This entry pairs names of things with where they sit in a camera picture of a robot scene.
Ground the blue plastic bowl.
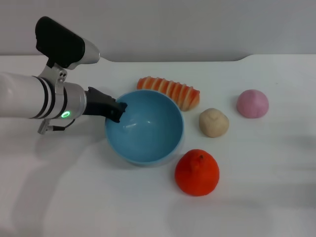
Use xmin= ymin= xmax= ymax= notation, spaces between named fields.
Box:
xmin=105 ymin=90 xmax=185 ymax=166

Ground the pink round bun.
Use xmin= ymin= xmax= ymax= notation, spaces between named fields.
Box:
xmin=236 ymin=89 xmax=269 ymax=119

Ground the left arm connector cable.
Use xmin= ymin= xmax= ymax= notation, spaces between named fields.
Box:
xmin=37 ymin=118 xmax=76 ymax=135

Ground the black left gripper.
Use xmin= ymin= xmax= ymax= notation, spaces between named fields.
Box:
xmin=83 ymin=86 xmax=128 ymax=124

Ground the orange toy fruit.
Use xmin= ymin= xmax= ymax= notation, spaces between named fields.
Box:
xmin=174 ymin=149 xmax=220 ymax=197

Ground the orange striped bread roll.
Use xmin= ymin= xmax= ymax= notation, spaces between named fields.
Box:
xmin=137 ymin=76 xmax=200 ymax=112

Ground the beige round bun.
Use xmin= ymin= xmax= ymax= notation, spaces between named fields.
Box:
xmin=199 ymin=108 xmax=230 ymax=138

